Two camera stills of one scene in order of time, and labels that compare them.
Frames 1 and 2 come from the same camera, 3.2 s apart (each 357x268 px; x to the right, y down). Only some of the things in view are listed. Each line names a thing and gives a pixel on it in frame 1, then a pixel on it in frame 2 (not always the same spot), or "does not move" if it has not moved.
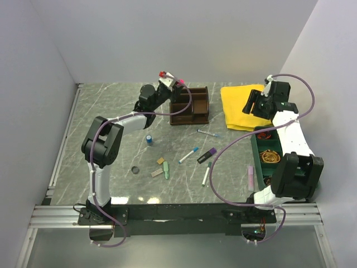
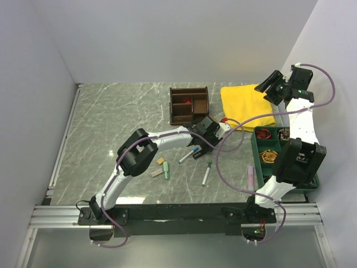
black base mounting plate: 181,220 does not move
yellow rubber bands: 269,156 does not move
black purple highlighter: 203,158 -> 199,154
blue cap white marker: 194,150 does not move
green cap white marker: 206,173 does not move
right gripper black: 255,96 -> 275,78
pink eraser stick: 250,178 does not move
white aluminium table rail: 59,154 does not move
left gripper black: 174,91 -> 216,140
